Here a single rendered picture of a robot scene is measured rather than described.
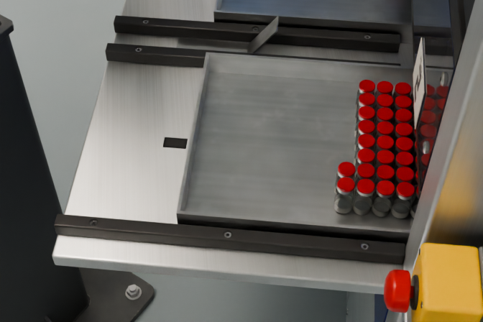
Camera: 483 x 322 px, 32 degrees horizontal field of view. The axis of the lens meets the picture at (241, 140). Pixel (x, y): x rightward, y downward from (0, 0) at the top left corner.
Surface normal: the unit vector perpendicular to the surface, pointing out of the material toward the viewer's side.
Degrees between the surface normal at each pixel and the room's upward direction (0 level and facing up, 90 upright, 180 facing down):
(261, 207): 0
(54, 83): 0
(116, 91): 0
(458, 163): 90
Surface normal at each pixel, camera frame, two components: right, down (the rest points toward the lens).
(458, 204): -0.11, 0.77
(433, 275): 0.00, -0.63
